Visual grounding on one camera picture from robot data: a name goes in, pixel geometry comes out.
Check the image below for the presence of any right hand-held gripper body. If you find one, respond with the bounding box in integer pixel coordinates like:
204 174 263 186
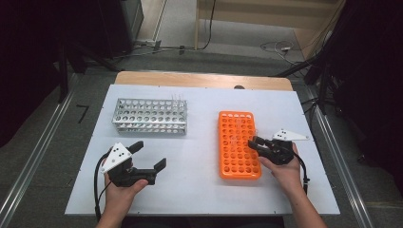
257 128 310 166

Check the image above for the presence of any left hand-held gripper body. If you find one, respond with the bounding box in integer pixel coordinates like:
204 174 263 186
100 142 158 188

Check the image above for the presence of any orange plastic test tube rack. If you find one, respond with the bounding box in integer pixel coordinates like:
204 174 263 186
218 110 262 181

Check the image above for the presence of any silver metal test tube rack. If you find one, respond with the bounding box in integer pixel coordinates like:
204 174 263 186
111 98 188 136

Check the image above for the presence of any person's left hand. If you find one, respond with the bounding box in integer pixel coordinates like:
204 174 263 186
104 172 150 217

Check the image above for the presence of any person's right hand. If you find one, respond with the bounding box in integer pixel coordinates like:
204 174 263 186
259 142 304 199

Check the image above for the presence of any white table board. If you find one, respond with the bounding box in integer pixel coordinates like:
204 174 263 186
65 84 341 217

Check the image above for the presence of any black metal stand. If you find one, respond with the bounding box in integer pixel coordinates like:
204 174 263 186
55 41 122 104
275 53 336 115

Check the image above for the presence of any person's dark clothing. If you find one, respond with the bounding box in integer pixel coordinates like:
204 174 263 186
122 216 286 228

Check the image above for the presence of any wooden table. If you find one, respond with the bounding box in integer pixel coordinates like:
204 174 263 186
113 70 294 92

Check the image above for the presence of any black curtain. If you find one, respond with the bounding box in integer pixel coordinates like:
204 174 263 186
326 0 403 188
0 0 106 148

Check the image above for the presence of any grey power strip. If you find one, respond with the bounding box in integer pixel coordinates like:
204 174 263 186
134 38 163 51

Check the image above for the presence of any beige wooden furniture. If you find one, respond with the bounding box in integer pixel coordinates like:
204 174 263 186
194 0 346 60

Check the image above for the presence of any dark cabinet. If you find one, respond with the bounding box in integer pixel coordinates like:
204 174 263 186
94 0 145 58

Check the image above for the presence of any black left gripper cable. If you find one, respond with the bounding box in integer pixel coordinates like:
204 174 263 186
93 151 115 222

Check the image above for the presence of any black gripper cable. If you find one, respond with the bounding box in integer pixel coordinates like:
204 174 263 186
293 151 311 196
93 151 115 222

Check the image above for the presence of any black floor cable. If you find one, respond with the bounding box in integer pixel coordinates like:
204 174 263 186
300 96 321 127

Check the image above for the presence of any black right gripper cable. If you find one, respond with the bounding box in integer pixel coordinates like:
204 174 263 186
293 151 311 196

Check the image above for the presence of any metal floor rail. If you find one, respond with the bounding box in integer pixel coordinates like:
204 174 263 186
305 88 374 228
0 89 75 228

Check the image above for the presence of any white floor cable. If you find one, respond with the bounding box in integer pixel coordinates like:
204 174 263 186
259 40 297 65

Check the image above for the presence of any black hanging cable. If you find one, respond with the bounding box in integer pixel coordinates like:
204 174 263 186
198 0 218 51

